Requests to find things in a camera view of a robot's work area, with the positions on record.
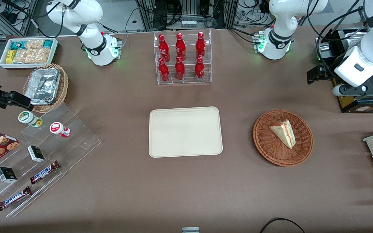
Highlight triangular sandwich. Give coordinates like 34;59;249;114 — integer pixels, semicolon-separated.
268;120;296;149

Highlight oval tan wicker basket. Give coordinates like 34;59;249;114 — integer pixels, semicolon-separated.
23;63;69;113

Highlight round brown wicker basket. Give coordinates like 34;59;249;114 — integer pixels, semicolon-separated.
253;109;314;167

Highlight beige rectangular serving tray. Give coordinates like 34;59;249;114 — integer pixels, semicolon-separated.
149;106;223;158

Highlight green lid yoghurt bottle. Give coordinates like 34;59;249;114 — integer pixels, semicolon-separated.
18;111;43;128

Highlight stacked aluminium foil containers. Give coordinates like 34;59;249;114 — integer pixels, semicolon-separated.
24;68;61;106

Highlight white rectangular snack bin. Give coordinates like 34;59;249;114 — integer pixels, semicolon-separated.
0;38;59;70

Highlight black hot food display case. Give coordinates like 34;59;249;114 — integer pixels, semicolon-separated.
315;28;373;114

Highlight red lid yoghurt bottle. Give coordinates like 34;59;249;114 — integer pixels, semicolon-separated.
50;122;71;138

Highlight large rice cracker bag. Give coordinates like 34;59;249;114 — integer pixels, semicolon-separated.
13;48;50;64

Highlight small black carton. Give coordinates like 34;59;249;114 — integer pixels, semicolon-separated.
27;145;45;163
0;167;18;183

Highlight small rice cracker bag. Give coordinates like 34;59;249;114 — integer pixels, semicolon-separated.
25;39;44;50

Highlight clear acrylic stepped shelf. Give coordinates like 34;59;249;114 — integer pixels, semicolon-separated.
0;103;102;218

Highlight brown snickers bar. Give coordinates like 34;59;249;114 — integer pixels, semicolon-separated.
29;160;61;185
0;186;32;211

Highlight red cola bottle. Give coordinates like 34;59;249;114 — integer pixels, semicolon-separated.
175;56;186;81
195;57;205;81
158;58;170;82
196;32;206;60
175;33;186;61
158;34;171;62

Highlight clear acrylic bottle rack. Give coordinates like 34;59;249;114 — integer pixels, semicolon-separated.
153;29;212;85

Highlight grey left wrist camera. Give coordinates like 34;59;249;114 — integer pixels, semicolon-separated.
332;84;346;97

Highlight black cable loop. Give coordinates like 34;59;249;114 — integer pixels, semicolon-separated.
259;218;306;233

